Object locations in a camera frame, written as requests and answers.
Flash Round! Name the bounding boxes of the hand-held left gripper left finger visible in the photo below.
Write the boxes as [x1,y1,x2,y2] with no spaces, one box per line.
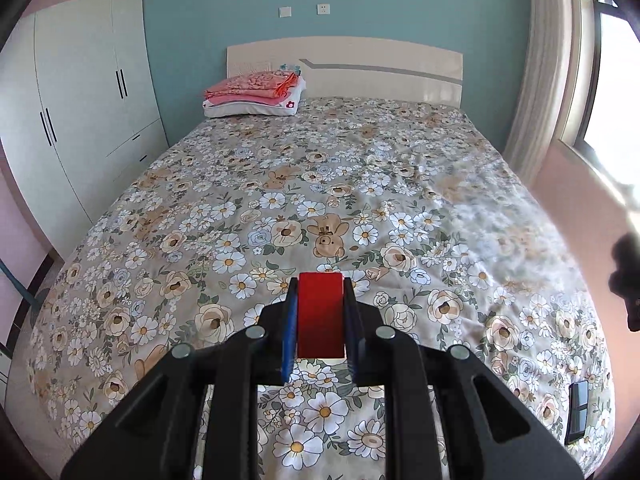
[59,276,301,480]

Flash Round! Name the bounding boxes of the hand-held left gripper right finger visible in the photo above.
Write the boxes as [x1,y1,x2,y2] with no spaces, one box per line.
[341,276,583,480]

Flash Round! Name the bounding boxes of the red block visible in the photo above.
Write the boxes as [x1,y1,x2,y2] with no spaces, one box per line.
[298,271,347,359]

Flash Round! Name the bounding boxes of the black phone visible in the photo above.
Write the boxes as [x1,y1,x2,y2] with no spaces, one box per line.
[565,380,591,446]

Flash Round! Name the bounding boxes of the floral bedspread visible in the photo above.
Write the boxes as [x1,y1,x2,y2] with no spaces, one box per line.
[25,96,616,480]

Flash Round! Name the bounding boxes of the window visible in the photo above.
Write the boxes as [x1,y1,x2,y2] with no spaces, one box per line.
[557,0,640,211]

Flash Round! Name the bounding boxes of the white curtain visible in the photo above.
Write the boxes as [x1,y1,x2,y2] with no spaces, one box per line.
[502,0,584,182]

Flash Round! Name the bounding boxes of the white pillow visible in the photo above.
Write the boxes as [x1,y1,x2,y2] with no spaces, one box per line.
[202,77,307,119]

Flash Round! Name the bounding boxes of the folded pink clothes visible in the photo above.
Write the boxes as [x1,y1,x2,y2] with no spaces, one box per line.
[204,71,301,107]

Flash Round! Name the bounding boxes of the cream headboard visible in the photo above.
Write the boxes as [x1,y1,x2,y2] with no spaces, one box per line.
[226,36,465,109]

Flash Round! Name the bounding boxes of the white wardrobe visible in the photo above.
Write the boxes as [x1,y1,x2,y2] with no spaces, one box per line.
[0,0,168,256]

